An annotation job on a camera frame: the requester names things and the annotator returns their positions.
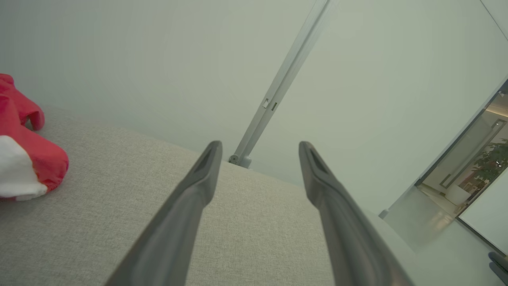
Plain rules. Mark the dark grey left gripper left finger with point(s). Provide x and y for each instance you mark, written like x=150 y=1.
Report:
x=174 y=230

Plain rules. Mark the dark grey object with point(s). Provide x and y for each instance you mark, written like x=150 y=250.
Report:
x=500 y=266

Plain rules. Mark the red shorts with white stripes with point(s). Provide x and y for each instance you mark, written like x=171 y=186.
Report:
x=33 y=159

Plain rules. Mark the green potted plant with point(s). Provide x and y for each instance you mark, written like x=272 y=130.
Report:
x=494 y=163

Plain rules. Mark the grey metal frame post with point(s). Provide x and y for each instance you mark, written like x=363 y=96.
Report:
x=278 y=91
x=383 y=213

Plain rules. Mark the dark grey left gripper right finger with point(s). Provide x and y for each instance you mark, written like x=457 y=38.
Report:
x=345 y=238

